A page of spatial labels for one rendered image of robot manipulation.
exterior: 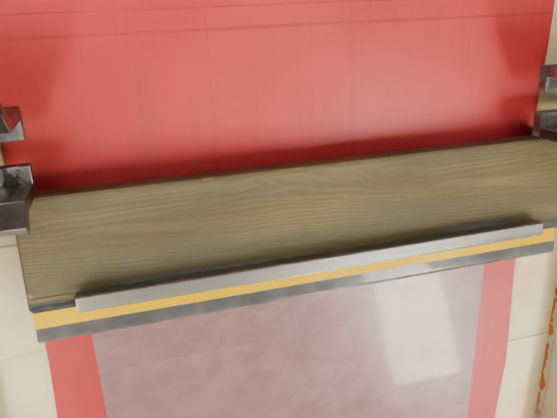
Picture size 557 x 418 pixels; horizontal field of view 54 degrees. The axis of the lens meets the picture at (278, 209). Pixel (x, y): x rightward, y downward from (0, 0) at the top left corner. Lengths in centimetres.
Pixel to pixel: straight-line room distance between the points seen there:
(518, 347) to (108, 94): 45
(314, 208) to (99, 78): 17
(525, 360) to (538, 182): 21
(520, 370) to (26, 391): 46
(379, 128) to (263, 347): 20
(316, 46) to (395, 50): 6
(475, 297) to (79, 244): 35
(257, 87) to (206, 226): 10
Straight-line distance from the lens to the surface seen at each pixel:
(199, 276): 36
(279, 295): 40
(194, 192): 36
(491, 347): 58
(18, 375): 46
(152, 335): 44
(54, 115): 38
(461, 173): 43
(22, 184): 36
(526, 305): 58
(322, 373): 50
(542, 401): 66
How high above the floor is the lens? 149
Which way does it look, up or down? 35 degrees down
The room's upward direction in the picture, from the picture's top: 162 degrees clockwise
